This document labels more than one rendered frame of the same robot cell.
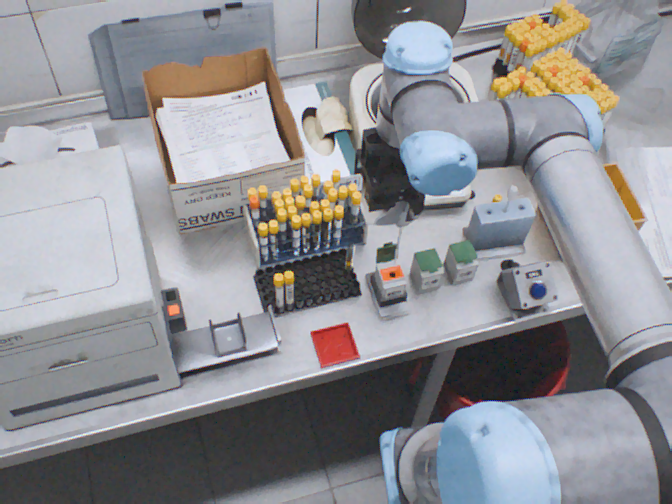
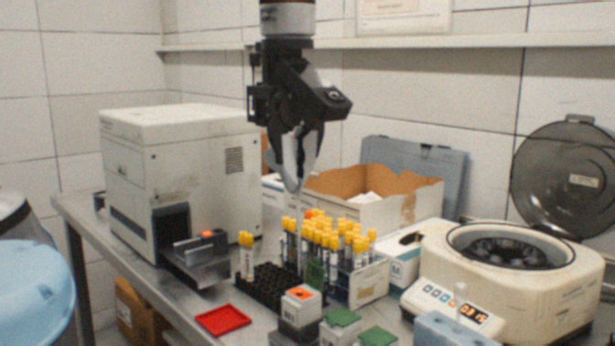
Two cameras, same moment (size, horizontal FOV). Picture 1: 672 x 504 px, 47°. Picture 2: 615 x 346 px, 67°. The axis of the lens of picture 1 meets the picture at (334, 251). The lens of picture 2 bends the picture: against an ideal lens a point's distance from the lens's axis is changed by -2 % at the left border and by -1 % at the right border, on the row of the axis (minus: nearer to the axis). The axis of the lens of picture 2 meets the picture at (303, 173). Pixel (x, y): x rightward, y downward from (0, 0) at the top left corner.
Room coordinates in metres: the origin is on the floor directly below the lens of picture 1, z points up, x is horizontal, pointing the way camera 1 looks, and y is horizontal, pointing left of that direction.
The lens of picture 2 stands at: (0.47, -0.70, 1.30)
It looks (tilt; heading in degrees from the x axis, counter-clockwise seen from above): 14 degrees down; 70
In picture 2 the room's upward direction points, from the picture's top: straight up
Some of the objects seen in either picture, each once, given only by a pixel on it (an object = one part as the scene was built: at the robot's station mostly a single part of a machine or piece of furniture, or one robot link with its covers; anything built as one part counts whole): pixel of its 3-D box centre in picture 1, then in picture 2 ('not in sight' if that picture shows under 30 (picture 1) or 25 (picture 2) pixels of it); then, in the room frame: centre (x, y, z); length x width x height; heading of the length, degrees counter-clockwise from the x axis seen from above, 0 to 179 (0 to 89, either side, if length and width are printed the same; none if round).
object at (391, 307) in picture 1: (388, 290); (301, 327); (0.68, -0.10, 0.89); 0.09 x 0.05 x 0.04; 20
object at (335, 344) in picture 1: (335, 344); (222, 319); (0.58, -0.01, 0.88); 0.07 x 0.07 x 0.01; 20
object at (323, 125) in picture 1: (322, 137); (425, 247); (1.00, 0.04, 0.92); 0.24 x 0.12 x 0.10; 20
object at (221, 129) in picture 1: (223, 138); (362, 210); (0.95, 0.22, 0.95); 0.29 x 0.25 x 0.15; 20
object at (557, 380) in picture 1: (473, 376); not in sight; (0.83, -0.38, 0.22); 0.38 x 0.37 x 0.44; 110
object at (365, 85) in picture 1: (416, 130); (498, 278); (1.02, -0.14, 0.94); 0.30 x 0.24 x 0.12; 11
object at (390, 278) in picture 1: (389, 281); (301, 311); (0.68, -0.10, 0.92); 0.05 x 0.04 x 0.06; 20
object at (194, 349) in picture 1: (215, 341); (188, 253); (0.55, 0.18, 0.92); 0.21 x 0.07 x 0.05; 110
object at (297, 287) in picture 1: (307, 269); (278, 265); (0.69, 0.04, 0.93); 0.17 x 0.09 x 0.11; 111
